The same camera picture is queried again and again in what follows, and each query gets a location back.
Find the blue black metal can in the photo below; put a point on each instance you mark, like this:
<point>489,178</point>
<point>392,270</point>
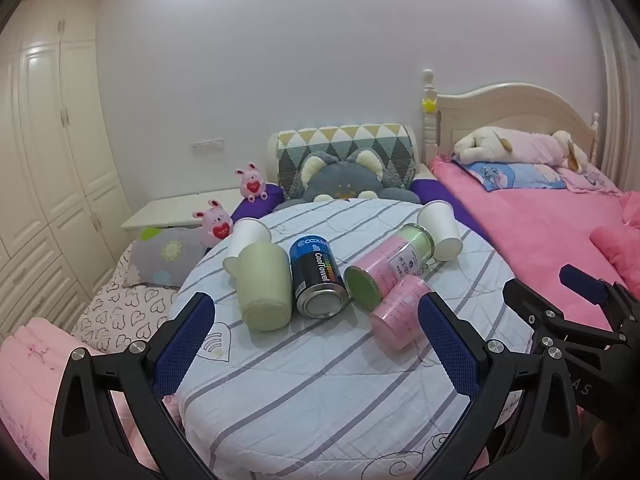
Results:
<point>315,272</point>

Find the blue cartoon pillow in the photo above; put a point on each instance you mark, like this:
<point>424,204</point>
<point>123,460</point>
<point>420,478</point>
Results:
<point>505,175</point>

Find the white nightstand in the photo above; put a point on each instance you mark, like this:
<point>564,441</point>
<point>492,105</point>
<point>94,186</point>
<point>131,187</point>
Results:
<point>170,210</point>

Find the pink printed pillow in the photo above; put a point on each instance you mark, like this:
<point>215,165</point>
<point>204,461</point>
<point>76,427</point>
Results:
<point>590,180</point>

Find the green pink jar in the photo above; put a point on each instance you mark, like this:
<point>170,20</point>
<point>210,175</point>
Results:
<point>390,260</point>

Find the white wall socket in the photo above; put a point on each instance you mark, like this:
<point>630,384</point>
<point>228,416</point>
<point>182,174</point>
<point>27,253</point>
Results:
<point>206,145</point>

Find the cream wooden bed headboard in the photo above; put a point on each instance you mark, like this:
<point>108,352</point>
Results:
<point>505,107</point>

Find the pink bed blanket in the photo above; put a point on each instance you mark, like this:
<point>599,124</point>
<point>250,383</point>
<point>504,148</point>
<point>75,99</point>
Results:
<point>530,230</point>

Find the grey animal plush cushion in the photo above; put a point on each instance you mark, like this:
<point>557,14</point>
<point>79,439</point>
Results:
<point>340,180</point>

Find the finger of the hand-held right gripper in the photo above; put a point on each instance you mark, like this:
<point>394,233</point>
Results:
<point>582,282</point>
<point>525,300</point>

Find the cream wardrobe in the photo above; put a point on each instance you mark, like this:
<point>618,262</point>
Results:
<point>55,160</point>

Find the white moulded door frame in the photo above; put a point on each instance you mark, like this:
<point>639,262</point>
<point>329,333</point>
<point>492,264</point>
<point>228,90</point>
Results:
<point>617,85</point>

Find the heart print bed sheet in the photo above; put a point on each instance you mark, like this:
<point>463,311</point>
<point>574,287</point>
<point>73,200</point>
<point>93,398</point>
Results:
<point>125,305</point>

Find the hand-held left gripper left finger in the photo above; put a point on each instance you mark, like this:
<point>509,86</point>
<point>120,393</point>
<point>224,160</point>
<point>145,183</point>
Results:
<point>182,345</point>

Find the pink cup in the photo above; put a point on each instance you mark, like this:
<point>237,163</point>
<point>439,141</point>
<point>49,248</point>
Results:
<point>400,312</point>

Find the grey flower pillow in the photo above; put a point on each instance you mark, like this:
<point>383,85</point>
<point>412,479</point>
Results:
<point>167,255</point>

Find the white pink plush dog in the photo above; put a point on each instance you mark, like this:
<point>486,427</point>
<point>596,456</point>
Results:
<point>520,147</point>

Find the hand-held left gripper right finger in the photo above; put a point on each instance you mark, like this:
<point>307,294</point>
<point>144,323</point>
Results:
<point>450,347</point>

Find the yellow star ornament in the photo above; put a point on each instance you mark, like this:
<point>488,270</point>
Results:
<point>430,105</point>

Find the pink folded quilt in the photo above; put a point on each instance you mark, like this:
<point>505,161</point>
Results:
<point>30,380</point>

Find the striped white tablecloth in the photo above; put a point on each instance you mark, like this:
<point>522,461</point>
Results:
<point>310,390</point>

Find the triangle patterned quilted cover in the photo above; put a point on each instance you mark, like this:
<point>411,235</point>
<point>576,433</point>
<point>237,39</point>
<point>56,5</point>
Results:
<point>350,140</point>

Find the pink pig plush toy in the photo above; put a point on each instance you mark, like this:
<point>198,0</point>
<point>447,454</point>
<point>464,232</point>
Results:
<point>251,182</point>
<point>216,222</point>

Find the white paper cup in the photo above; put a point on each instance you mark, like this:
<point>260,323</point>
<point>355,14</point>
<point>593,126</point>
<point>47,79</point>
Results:
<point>440,230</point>
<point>247,240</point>

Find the pale green mug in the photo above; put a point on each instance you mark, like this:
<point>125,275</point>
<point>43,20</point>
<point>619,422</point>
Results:
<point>265,285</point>

